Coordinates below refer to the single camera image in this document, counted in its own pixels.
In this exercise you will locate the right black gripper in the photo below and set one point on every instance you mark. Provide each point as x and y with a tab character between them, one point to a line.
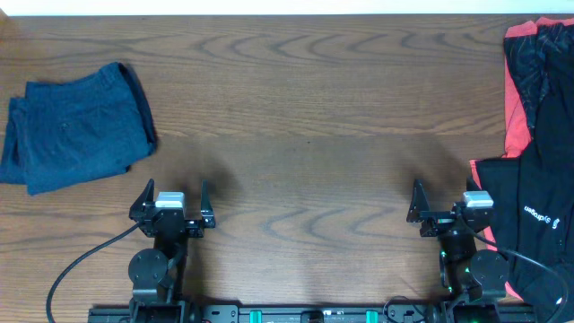
438	221

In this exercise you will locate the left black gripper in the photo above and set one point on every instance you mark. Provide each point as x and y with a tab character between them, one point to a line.
207	218

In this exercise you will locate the black t-shirt with white logo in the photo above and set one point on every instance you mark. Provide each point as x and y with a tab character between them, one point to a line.
533	199

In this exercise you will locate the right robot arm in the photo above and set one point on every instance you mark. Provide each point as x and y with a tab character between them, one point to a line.
473	275

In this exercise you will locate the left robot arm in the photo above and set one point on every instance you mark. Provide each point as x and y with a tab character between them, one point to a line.
157	273

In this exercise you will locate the folded dark blue garment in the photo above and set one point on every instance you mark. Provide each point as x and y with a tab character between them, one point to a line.
62	134

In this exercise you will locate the black garment with orange lines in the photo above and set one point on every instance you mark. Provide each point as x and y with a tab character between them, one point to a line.
527	48

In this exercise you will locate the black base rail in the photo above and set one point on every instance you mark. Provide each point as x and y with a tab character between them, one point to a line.
395	311

